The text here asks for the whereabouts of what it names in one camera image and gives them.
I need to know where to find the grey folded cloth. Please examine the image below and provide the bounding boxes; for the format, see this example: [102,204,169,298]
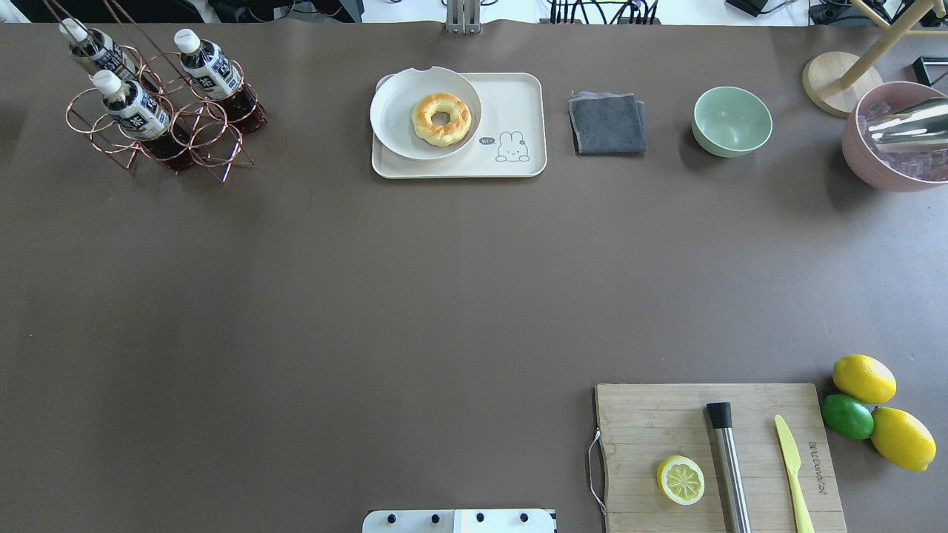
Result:
[568,91,649,155]

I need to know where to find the clear ice cubes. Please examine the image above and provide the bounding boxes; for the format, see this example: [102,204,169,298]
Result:
[858,97,947,181]

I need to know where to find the steel ice scoop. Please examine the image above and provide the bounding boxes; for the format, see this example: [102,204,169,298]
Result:
[867,97,947,154]

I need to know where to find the half lemon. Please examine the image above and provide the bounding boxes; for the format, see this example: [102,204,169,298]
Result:
[656,455,705,506]

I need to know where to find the wooden cup stand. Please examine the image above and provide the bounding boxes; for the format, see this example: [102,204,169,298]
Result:
[802,1,946,118]

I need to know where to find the tea bottle rear right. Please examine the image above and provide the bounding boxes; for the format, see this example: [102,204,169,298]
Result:
[175,28,267,134]

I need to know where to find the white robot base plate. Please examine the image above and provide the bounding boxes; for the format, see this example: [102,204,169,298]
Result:
[361,507,558,532]

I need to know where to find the aluminium frame post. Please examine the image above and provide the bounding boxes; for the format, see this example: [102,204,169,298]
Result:
[446,0,483,35]

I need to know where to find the green bowl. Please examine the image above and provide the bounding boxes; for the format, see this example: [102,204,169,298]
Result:
[691,87,773,158]

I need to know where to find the copper wire bottle rack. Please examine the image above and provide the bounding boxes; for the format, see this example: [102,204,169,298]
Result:
[45,1,258,182]

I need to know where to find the yellow lemon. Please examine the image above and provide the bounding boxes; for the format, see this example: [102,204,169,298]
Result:
[870,407,937,472]
[832,354,898,404]

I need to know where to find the white round plate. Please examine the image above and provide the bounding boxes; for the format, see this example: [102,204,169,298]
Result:
[370,65,483,161]

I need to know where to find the glazed ring donut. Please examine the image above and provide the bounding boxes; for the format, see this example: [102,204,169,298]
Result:
[412,93,473,147]

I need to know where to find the bamboo cutting board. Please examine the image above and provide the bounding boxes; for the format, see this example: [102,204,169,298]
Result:
[595,383,847,532]

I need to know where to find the pink bowl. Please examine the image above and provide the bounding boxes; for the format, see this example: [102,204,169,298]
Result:
[842,81,946,192]

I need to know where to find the yellow lemon lower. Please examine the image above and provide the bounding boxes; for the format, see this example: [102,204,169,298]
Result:
[870,407,937,472]

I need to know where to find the yellow lemon upper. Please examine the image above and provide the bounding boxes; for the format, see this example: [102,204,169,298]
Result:
[832,354,898,404]

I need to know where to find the cream tray with bunny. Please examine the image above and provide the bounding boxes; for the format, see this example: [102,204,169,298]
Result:
[370,72,547,179]

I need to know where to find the tea bottle rear left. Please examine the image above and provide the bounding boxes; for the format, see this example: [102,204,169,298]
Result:
[59,18,160,93]

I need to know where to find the green lime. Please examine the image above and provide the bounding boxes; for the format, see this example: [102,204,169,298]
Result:
[821,393,875,440]

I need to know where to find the steel muddler black tip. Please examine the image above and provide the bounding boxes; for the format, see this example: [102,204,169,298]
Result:
[707,402,752,532]

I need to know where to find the yellow plastic knife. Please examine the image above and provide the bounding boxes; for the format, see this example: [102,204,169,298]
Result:
[773,415,815,533]

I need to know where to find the tea bottle white cap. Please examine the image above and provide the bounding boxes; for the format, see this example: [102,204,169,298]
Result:
[92,70,194,172]

